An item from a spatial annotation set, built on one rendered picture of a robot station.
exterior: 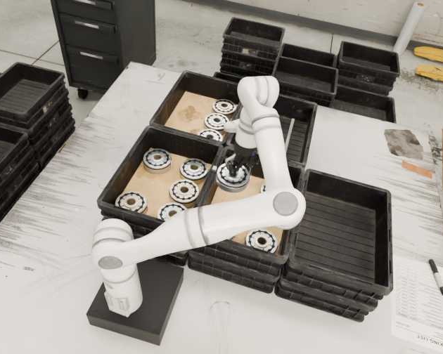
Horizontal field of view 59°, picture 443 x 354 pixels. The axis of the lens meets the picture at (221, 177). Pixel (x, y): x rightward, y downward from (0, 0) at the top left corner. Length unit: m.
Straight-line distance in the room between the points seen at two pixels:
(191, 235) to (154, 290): 0.38
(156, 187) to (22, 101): 1.23
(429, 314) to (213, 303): 0.72
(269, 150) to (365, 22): 3.67
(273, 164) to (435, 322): 0.83
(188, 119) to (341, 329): 0.98
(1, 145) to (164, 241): 1.58
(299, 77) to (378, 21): 1.97
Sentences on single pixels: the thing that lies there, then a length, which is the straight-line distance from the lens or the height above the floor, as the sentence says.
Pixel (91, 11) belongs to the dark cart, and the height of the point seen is 0.73.
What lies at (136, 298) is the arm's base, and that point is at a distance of 1.16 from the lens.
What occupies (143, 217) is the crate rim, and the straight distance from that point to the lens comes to 1.19.
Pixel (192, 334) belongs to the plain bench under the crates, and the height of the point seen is 0.70.
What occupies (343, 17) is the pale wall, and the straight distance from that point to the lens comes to 4.50.
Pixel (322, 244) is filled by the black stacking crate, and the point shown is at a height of 0.83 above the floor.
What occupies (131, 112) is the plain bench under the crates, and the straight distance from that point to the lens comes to 1.91.
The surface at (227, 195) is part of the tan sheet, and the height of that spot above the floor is 0.83.
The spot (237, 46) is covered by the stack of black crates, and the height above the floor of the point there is 0.53.
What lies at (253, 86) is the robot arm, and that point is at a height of 1.34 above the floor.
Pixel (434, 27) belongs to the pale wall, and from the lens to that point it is 4.64.
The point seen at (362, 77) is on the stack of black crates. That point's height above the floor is 0.51.
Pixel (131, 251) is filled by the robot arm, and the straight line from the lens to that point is 0.92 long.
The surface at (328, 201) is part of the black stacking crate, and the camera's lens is 1.47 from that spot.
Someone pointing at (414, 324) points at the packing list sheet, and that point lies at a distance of 1.49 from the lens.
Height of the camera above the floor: 1.89
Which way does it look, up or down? 47 degrees down
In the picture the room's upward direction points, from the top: 9 degrees clockwise
